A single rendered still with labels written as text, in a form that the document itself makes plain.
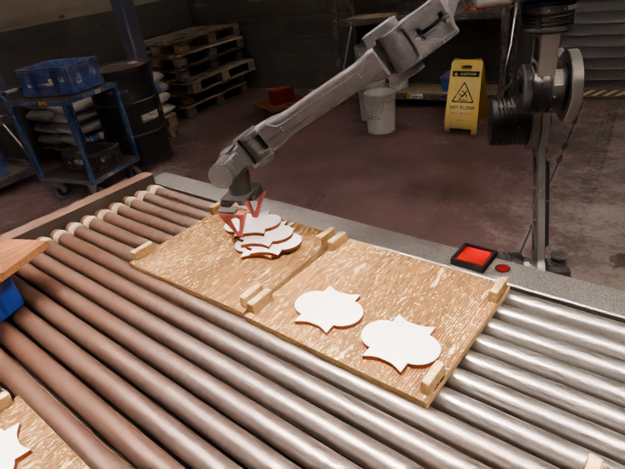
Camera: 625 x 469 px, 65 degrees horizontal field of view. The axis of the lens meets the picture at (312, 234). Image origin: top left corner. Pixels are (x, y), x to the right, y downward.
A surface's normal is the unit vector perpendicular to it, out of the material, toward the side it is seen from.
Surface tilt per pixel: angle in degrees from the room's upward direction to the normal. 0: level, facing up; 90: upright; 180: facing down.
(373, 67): 93
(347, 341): 0
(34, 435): 0
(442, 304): 0
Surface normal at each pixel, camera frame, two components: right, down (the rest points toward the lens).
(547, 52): -0.19, 0.50
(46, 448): -0.12, -0.86
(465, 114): -0.58, 0.27
